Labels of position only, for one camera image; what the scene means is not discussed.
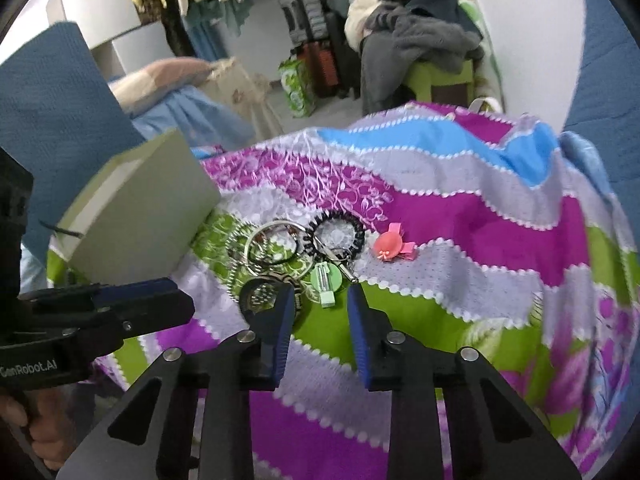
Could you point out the grey-green cardboard box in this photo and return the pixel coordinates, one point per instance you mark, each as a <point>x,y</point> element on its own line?
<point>145,200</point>

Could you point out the floral sheet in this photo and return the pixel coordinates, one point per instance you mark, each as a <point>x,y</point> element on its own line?
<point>480,35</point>

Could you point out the black grey packaged box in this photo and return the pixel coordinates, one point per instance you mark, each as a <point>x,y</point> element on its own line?
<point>302,12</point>

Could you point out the cream cloth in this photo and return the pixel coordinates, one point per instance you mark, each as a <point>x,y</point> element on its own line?
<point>357,20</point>

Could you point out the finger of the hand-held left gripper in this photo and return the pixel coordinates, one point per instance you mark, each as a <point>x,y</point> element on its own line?
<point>130,291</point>
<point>160,312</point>

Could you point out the teal hanging garment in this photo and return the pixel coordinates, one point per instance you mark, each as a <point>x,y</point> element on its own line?
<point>215,25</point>

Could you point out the green patterned bag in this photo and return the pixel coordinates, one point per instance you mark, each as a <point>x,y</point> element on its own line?
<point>297,87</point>

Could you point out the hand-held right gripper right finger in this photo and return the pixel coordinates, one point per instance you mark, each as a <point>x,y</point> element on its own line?
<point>357,335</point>

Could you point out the silver bangle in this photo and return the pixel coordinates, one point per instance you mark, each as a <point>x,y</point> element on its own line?
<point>280,221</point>

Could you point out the person's left hand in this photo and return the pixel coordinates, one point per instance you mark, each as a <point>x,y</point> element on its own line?
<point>50,425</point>

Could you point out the pink hair clip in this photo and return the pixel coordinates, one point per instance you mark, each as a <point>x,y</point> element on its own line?
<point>387,247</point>

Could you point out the blue quilted cushion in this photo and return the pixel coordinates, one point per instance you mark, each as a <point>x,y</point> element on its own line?
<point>610,85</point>
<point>55,100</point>

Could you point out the green hair clip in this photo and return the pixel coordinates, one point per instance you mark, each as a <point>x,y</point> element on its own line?
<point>325,280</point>

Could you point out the red black suitcase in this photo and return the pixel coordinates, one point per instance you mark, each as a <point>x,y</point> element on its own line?
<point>320,67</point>

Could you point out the pink beige pillow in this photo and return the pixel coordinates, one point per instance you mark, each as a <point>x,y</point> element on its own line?
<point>160,80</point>

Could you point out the beige embroidered cloth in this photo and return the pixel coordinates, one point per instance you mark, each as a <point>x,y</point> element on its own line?
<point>240,90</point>

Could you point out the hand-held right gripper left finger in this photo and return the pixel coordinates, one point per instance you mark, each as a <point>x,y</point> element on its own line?
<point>281,330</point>

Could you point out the green stool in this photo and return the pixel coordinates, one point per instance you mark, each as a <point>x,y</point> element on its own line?
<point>440,77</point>

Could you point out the striped floral blanket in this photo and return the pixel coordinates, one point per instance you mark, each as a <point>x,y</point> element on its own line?
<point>450,210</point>

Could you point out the light blue cloth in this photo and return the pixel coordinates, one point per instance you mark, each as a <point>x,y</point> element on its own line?
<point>200,115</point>

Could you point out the white cabinet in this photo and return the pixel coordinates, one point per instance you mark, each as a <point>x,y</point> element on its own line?
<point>100,5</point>

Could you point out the dark patterned hanging garment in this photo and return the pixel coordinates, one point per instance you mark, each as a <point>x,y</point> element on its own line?
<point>170,20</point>

